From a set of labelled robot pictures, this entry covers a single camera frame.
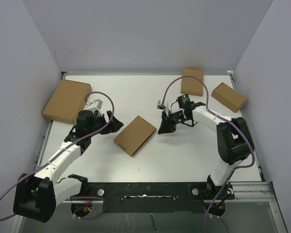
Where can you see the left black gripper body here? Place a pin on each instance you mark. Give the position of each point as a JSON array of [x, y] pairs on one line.
[[98, 122]]

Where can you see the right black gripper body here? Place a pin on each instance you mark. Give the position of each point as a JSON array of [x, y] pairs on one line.
[[178, 117]]

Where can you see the brown cardboard box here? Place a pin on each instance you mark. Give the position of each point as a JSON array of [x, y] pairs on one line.
[[132, 138]]

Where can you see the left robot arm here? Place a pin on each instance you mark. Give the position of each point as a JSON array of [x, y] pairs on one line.
[[38, 195]]

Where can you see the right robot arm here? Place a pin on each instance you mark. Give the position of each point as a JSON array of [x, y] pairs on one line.
[[234, 142]]

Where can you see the upright folded cardboard box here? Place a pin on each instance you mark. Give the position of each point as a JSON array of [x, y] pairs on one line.
[[190, 85]]

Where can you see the large folded cardboard box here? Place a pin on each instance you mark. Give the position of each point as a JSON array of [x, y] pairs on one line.
[[67, 100]]

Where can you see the small folded cardboard box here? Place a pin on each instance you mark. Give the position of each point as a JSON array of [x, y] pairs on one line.
[[229, 97]]

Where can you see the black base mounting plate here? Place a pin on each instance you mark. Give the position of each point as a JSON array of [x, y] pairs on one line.
[[194, 197]]

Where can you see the aluminium table frame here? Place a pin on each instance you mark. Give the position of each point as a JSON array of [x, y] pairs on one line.
[[255, 190]]

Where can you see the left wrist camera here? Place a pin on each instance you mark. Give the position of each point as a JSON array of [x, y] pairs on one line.
[[94, 105]]

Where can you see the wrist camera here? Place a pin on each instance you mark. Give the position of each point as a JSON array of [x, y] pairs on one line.
[[94, 105], [164, 107]]

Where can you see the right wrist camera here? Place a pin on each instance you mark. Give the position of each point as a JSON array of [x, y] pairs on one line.
[[164, 107]]

